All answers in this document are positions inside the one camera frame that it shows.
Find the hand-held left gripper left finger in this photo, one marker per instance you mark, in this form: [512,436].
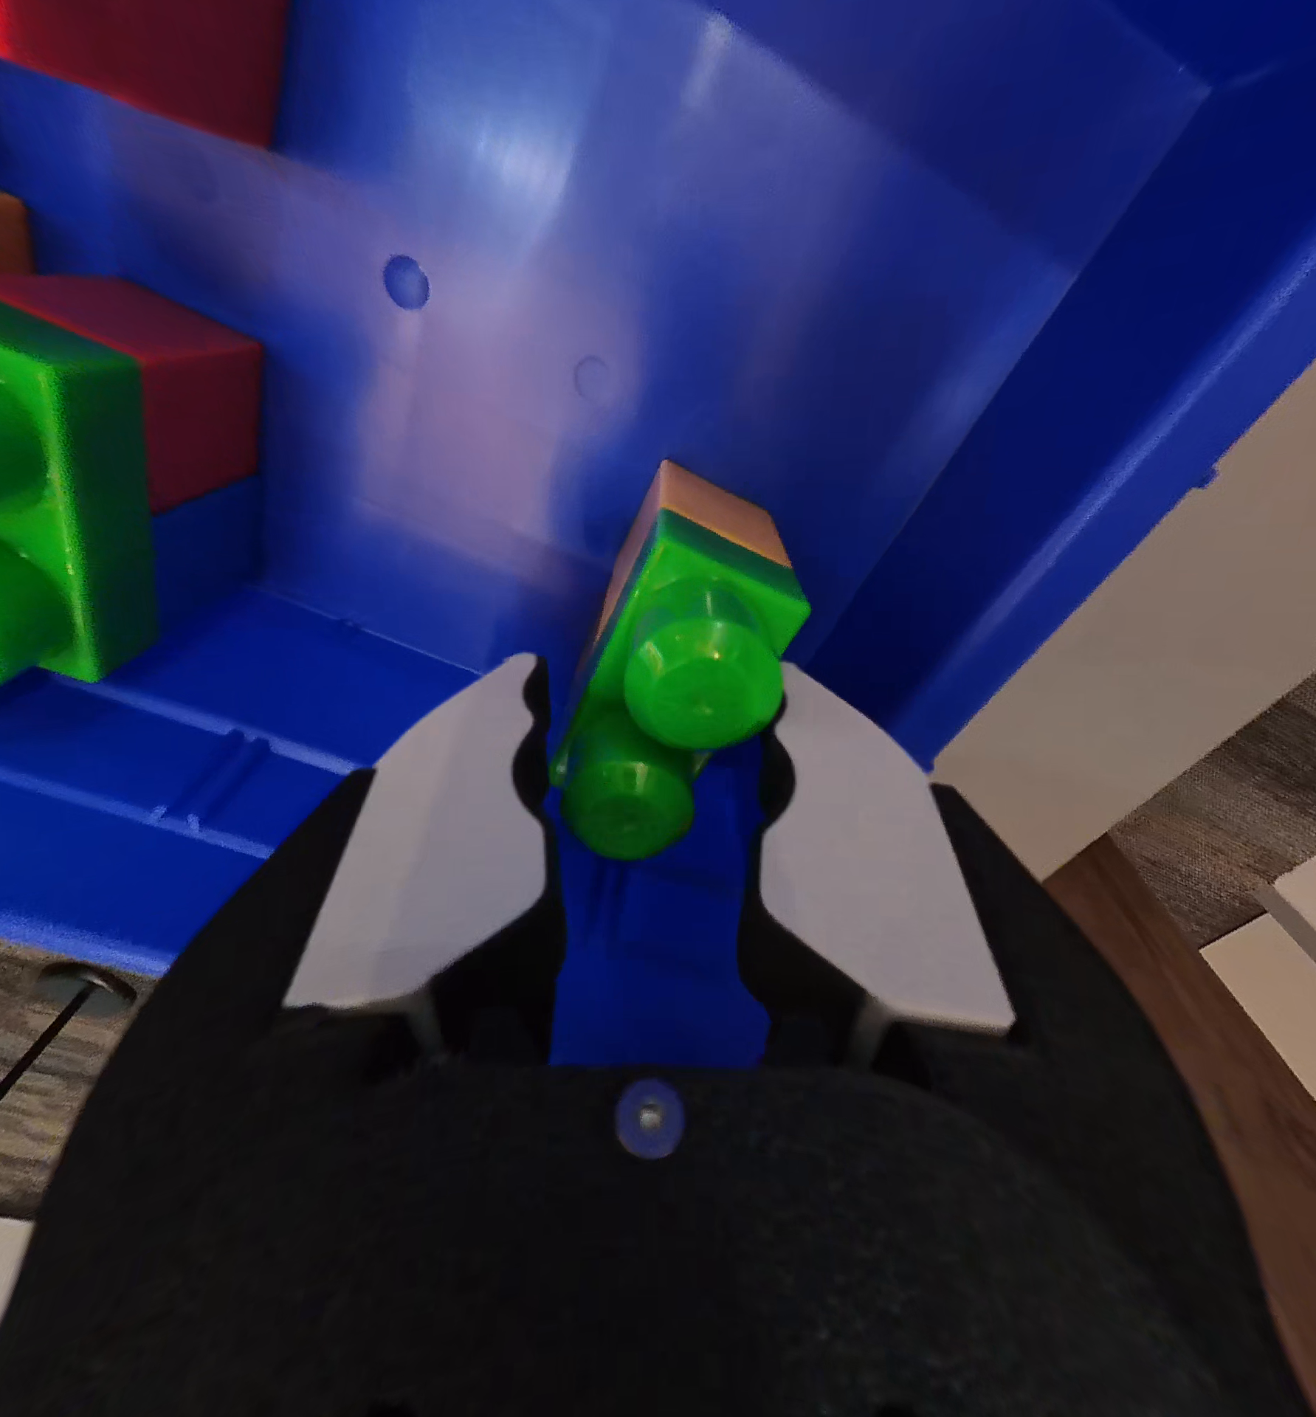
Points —
[415,874]

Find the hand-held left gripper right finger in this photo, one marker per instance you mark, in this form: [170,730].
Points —
[880,885]

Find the green mega block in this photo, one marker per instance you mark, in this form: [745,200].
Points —
[713,674]
[72,442]

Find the red mega block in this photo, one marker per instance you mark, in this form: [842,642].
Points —
[199,409]
[149,54]

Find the blue plastic bin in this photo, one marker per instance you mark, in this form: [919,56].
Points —
[613,276]

